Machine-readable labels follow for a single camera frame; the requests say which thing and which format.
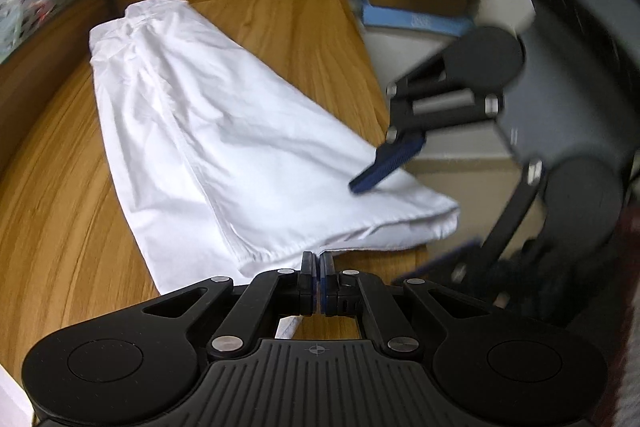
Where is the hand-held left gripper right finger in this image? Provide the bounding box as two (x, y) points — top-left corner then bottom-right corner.
(318, 252), (493, 360)

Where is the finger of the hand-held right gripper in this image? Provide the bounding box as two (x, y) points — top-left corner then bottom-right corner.
(395, 161), (547, 286)
(349, 52), (501, 196)

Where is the light blue plastic bag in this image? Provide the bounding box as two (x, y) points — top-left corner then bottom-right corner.
(0, 6), (22, 58)

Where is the blue flat box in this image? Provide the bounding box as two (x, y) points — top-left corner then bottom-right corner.
(361, 2), (476, 33)

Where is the white shirt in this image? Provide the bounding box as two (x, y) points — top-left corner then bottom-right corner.
(89, 0), (461, 341)

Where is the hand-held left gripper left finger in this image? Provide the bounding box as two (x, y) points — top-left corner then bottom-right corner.
(142, 252), (317, 360)

